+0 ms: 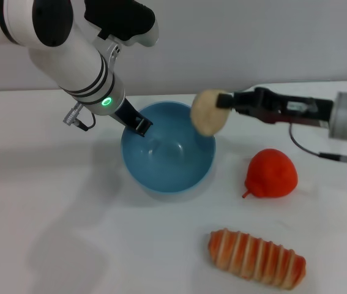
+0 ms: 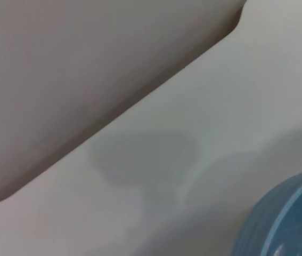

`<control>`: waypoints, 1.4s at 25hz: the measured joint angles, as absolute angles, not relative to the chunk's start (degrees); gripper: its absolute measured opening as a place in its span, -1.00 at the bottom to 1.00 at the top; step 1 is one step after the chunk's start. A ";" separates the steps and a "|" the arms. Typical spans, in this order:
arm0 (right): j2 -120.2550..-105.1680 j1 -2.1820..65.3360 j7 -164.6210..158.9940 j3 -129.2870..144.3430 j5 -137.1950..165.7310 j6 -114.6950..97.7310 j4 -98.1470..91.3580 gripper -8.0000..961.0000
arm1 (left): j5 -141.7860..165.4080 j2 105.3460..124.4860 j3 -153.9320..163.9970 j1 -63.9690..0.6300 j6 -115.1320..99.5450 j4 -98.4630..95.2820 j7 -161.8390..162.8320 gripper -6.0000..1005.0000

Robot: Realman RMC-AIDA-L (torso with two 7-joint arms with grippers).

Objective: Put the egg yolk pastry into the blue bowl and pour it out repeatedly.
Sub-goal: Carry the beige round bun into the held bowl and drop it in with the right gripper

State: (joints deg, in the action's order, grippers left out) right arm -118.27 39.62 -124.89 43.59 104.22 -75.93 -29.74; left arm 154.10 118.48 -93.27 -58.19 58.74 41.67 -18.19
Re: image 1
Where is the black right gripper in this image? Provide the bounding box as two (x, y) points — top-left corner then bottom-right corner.
(217, 86), (335, 127)

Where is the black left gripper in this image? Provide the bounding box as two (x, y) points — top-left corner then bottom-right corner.
(111, 98), (154, 138)

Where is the beige potato toy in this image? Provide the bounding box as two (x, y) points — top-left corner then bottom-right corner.
(190, 88), (233, 137)

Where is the blue bowl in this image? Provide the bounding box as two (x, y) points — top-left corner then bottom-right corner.
(120, 102), (217, 194)

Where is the orange striped bread loaf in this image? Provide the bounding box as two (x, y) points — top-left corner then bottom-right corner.
(207, 228), (307, 290)

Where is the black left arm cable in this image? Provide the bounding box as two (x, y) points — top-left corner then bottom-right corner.
(62, 103), (96, 132)

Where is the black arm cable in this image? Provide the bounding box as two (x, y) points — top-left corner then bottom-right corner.
(289, 122), (347, 160)
(62, 103), (96, 132)

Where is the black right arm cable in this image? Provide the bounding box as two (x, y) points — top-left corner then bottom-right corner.
(289, 122), (347, 160)

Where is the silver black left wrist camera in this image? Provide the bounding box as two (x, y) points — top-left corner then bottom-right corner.
(83, 0), (160, 48)

